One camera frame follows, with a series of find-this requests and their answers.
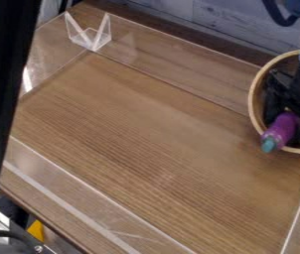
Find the yellow object under table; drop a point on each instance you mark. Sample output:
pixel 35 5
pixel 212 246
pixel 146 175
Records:
pixel 37 230

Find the clear acrylic tray walls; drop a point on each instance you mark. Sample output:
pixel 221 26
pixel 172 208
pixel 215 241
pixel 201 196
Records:
pixel 133 153

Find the purple toy eggplant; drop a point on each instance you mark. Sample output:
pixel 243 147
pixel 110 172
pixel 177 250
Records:
pixel 280 131

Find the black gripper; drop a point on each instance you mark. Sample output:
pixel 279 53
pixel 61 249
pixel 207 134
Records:
pixel 279 99

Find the brown wooden bowl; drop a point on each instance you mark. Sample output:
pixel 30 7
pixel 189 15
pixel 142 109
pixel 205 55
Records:
pixel 286 62

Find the clear acrylic corner bracket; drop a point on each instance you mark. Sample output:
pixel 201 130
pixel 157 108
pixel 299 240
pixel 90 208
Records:
pixel 90 38

